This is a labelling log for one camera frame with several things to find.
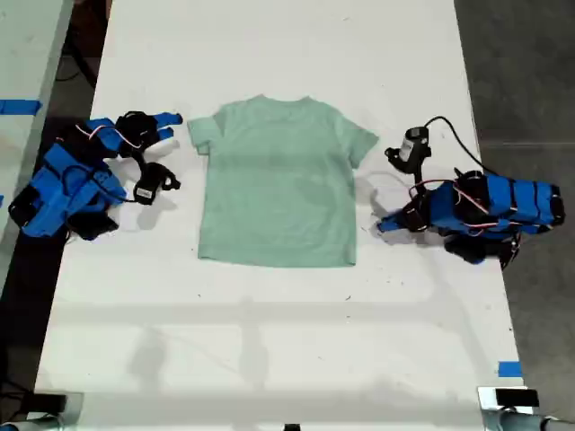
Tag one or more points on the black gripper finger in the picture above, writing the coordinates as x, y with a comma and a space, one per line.
418, 197

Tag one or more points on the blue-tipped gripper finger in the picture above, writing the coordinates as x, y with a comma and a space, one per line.
395, 222

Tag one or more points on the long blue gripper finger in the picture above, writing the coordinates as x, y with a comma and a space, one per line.
167, 119

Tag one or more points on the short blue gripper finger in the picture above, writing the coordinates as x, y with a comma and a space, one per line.
165, 133

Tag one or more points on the pale green T-shirt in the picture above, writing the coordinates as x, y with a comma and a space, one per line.
274, 188

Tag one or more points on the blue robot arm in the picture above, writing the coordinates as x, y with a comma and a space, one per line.
63, 188
516, 202

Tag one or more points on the pale side table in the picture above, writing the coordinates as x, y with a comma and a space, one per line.
27, 90

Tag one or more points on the long blue tape strip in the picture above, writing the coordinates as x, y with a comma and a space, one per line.
18, 107

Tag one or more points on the short blue tape strip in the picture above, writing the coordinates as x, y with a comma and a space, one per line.
510, 369

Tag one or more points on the small black box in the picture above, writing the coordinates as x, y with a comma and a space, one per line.
516, 398
49, 402

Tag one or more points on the black camera box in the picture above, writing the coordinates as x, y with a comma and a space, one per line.
409, 150
150, 184

